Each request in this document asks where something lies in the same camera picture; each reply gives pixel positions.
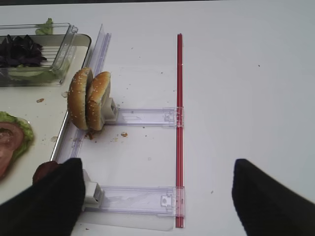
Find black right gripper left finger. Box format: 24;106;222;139
0;158;86;236

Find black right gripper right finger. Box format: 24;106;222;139
231;159;315;236

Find round sausage meat slice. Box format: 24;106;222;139
32;161;59;184

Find lettuce on sandwich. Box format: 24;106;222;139
0;111;34;173

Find tomato slice on sandwich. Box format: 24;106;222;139
0;121;24;179

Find loose lettuce leaf behind container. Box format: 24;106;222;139
35;18;54;35

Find clear pusher track lower right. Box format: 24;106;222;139
83;170;185;217

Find clear pusher track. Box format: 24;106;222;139
83;170;185;217
101;98;177;128

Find metal baking tray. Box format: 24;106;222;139
0;34;92;192

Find sesame bun top left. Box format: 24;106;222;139
67;67;93;130

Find sesame bun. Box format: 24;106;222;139
86;71;111;131
67;67;93;130

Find clear pusher track upper right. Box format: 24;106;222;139
101;98;177;128

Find sesame bun top right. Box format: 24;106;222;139
86;71;111;131

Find clear plastic container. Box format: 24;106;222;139
0;23;78;87

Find right red strip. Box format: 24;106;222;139
175;33;184;228

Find purple cabbage pieces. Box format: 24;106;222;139
0;34;47;68

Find clear rail right of tray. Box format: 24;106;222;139
50;25;111;162

